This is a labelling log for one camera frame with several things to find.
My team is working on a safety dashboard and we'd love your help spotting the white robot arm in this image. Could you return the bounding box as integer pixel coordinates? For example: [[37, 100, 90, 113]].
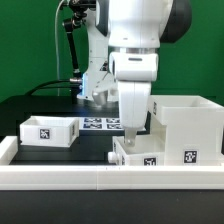
[[82, 0, 192, 145]]

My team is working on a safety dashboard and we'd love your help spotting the white front boundary rail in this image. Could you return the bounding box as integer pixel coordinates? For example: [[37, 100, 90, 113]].
[[0, 165, 224, 190]]

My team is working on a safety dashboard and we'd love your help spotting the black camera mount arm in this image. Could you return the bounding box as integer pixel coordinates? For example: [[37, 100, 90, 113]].
[[62, 0, 87, 95]]

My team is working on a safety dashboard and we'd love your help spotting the grey thin cable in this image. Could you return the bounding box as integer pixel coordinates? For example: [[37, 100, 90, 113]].
[[54, 0, 66, 98]]

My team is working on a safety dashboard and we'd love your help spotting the white marker plate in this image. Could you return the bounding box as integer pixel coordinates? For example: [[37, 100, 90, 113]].
[[79, 117, 122, 131]]

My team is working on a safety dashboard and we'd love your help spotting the white drawer box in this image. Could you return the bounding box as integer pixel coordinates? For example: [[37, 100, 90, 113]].
[[20, 116, 79, 148], [108, 134, 165, 166]]

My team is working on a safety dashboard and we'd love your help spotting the white drawer cabinet frame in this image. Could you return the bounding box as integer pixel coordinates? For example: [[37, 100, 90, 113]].
[[149, 95, 224, 166]]

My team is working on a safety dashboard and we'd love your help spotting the white boundary rail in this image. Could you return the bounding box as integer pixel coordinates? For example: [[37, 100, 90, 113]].
[[0, 136, 18, 166], [0, 165, 224, 190]]

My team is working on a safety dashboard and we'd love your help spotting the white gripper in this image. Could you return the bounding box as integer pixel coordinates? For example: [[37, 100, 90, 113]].
[[118, 81, 151, 146]]

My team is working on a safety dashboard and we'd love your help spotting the black cable bundle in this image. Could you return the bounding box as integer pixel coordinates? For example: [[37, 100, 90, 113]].
[[23, 78, 83, 97]]

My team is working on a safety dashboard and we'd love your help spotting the white left boundary rail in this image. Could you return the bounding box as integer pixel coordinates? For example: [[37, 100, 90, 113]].
[[0, 136, 18, 166]]

